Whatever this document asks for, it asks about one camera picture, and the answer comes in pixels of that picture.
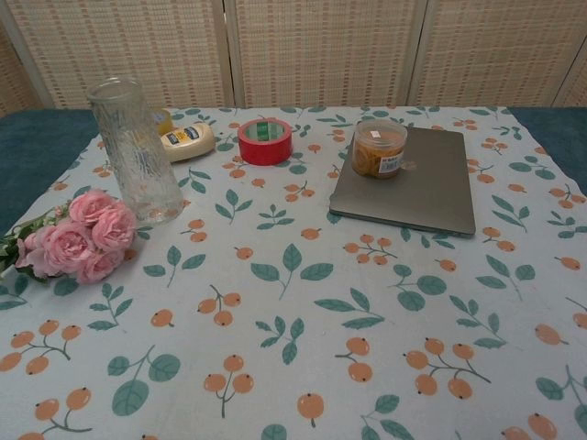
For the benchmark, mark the clear textured glass vase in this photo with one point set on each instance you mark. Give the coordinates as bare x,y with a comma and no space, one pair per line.
140,156

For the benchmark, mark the red tape roll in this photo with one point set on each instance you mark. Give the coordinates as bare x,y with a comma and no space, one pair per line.
265,146

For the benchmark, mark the fruit and leaf print tablecloth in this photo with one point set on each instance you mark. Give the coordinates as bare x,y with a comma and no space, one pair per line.
293,321

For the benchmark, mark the clear jar of rubber bands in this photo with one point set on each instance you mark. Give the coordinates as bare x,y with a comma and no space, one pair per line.
378,151

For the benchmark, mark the grey closed laptop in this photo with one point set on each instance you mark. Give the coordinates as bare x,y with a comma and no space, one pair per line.
413,192

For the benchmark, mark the cream squeeze bottle yellow cap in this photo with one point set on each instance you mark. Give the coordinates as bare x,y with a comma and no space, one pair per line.
190,141

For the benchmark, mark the woven bamboo folding screen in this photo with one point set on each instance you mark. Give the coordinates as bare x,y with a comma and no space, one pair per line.
293,50

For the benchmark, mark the pink artificial rose bouquet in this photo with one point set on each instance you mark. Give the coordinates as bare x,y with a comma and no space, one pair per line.
87,234

